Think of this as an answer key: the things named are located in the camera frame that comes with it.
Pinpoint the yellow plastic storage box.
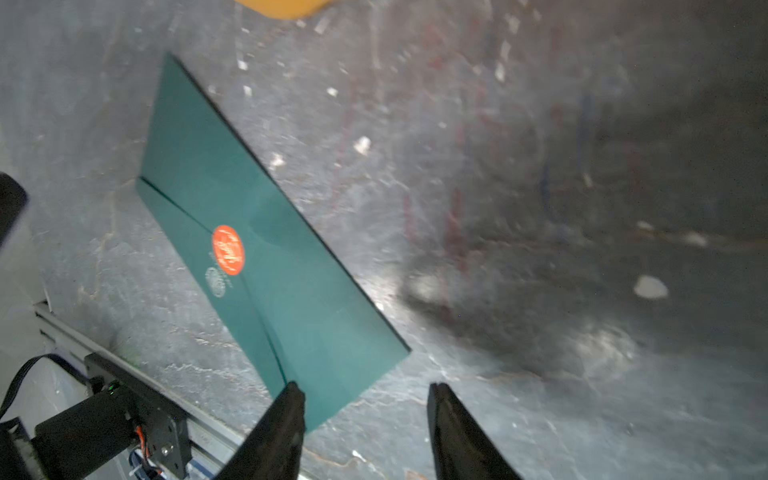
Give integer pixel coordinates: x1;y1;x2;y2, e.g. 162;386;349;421
236;0;331;20

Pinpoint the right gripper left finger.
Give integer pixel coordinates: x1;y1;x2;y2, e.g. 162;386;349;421
215;381;306;480

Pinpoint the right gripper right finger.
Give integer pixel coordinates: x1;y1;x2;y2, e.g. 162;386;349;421
427;383;522;480

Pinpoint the dark green envelope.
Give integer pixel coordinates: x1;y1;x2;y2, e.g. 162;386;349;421
136;56;410;430

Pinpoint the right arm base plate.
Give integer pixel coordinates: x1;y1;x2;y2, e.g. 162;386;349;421
32;353;192;479

